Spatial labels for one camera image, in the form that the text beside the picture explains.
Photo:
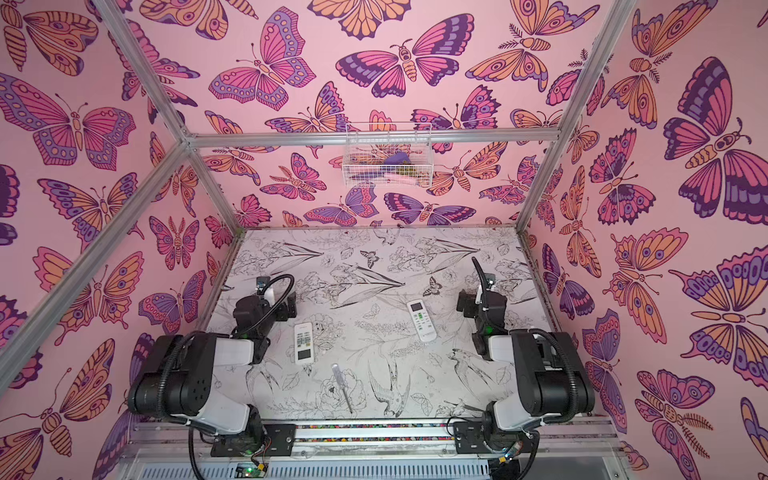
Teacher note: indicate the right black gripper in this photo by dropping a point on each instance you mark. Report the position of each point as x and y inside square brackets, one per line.
[483, 297]

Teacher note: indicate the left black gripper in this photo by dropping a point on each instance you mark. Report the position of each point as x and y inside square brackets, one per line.
[264, 298]

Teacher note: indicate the white AC remote control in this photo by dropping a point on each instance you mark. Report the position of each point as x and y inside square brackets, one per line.
[422, 322]

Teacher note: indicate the clear handle screwdriver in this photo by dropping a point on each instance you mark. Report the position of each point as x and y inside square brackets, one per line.
[340, 377]

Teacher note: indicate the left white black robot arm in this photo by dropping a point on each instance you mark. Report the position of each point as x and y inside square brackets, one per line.
[176, 382]

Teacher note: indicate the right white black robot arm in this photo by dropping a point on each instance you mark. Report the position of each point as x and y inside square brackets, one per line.
[552, 385]

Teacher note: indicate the small white remote control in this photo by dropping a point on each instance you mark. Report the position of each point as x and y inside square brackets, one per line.
[304, 345]

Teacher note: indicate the small green circuit board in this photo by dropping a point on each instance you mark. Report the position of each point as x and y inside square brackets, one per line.
[250, 471]

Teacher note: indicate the purple item in basket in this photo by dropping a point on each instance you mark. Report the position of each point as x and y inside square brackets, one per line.
[399, 158]

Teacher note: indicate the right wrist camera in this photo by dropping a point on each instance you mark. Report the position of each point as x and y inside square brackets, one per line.
[487, 283]

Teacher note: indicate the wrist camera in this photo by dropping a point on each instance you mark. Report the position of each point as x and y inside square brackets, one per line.
[265, 289]
[487, 283]

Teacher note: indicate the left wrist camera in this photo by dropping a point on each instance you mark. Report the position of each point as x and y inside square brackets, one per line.
[265, 289]

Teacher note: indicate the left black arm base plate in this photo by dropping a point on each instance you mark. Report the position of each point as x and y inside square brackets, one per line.
[272, 440]

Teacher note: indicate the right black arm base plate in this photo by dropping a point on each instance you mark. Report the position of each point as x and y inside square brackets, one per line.
[474, 437]

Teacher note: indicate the aluminium front rail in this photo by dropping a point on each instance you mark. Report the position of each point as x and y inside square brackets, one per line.
[586, 448]

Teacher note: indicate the white wire basket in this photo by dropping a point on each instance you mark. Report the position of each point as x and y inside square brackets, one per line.
[364, 151]

